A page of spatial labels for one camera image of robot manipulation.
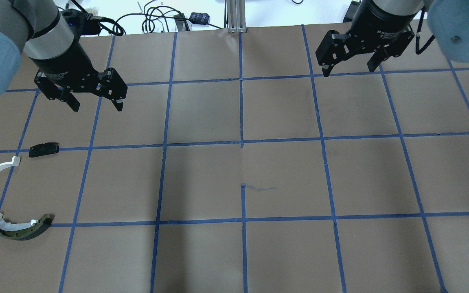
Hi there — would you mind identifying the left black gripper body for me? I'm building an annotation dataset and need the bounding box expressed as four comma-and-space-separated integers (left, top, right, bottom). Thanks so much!
34, 40, 128, 99

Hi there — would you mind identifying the dark green brake shoe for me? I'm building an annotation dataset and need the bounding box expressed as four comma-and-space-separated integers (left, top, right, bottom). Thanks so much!
0, 214, 55, 241

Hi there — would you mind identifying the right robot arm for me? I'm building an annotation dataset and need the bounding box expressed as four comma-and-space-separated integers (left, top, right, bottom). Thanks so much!
315, 0, 469, 77

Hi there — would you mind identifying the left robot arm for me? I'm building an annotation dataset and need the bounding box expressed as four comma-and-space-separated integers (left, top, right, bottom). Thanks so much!
0, 0, 128, 112

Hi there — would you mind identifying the small black plastic part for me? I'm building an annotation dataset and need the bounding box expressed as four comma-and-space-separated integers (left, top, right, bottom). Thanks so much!
28, 142, 60, 158

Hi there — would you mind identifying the blue checkered adapter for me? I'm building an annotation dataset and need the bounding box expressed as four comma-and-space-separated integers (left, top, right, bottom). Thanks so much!
188, 12, 210, 25

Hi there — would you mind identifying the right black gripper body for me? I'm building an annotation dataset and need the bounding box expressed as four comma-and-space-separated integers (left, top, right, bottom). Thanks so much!
315, 0, 416, 67

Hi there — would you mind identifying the black cable bundle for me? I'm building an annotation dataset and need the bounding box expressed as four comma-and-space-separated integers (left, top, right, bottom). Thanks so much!
59, 0, 223, 36

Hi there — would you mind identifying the aluminium frame post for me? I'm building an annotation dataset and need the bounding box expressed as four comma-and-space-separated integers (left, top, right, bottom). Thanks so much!
224, 0, 247, 33

